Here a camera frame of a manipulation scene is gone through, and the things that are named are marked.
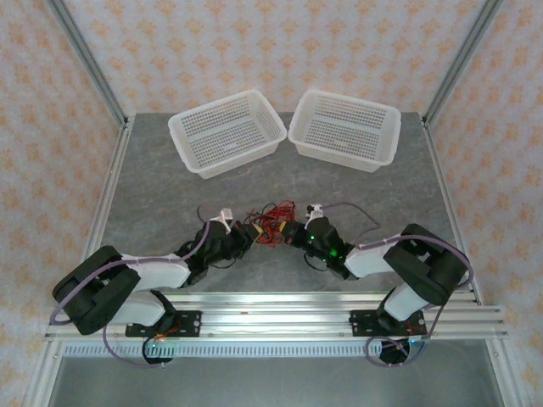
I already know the white slotted cable duct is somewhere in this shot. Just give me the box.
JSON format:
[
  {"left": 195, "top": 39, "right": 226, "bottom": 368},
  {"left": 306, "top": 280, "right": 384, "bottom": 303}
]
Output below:
[{"left": 59, "top": 341, "right": 428, "bottom": 360}]

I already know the aluminium side rail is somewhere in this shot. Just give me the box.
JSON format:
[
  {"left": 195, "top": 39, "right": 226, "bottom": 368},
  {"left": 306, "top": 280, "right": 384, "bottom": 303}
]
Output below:
[
  {"left": 82, "top": 118, "right": 136, "bottom": 272},
  {"left": 422, "top": 116, "right": 484, "bottom": 306}
]

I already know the aluminium frame post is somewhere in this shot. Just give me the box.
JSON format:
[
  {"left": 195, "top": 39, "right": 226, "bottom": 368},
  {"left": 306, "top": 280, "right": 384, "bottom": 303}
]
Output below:
[
  {"left": 44, "top": 0, "right": 131, "bottom": 128},
  {"left": 422, "top": 0, "right": 506, "bottom": 126}
]

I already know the aluminium mounting beam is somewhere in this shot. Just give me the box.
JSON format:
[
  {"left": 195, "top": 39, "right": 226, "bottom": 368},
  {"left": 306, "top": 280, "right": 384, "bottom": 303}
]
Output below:
[{"left": 44, "top": 290, "right": 508, "bottom": 342}]

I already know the white perforated plastic basket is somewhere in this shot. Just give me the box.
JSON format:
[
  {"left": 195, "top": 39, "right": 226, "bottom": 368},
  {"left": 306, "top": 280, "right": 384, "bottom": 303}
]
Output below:
[
  {"left": 167, "top": 88, "right": 288, "bottom": 180},
  {"left": 287, "top": 88, "right": 402, "bottom": 174}
]

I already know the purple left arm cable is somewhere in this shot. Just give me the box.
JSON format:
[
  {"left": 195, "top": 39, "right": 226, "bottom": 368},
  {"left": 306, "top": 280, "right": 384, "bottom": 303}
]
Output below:
[{"left": 49, "top": 220, "right": 213, "bottom": 370}]

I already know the aluminium frame leg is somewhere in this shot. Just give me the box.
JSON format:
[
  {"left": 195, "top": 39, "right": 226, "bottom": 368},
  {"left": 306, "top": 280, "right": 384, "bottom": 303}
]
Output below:
[
  {"left": 487, "top": 338, "right": 517, "bottom": 407},
  {"left": 25, "top": 338, "right": 64, "bottom": 407}
]

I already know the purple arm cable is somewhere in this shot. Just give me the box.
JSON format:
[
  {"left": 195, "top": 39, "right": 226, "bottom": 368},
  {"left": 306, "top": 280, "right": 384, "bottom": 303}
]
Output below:
[
  {"left": 320, "top": 202, "right": 475, "bottom": 369},
  {"left": 49, "top": 220, "right": 213, "bottom": 370}
]

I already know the black round base cover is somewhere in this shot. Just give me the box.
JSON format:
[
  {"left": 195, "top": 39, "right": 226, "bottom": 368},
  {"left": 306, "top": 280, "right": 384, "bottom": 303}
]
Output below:
[
  {"left": 378, "top": 337, "right": 425, "bottom": 368},
  {"left": 142, "top": 337, "right": 176, "bottom": 368}
]

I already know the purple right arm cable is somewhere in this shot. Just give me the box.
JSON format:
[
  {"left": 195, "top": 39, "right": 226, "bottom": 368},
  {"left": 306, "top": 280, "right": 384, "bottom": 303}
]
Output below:
[{"left": 320, "top": 202, "right": 475, "bottom": 369}]

